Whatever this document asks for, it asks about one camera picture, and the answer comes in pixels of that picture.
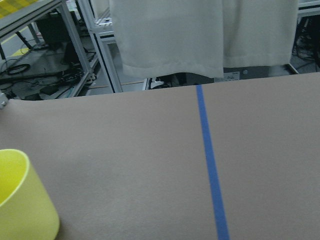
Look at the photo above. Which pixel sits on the yellow plastic cup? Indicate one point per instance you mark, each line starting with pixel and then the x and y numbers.
pixel 26 210

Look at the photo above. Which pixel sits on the white hanging cloth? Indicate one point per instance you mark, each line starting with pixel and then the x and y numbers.
pixel 163 37

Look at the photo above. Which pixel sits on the brown table mat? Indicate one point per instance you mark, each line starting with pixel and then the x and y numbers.
pixel 172 164

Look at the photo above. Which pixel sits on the aluminium frame shelf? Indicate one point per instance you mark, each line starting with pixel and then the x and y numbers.
pixel 17 20

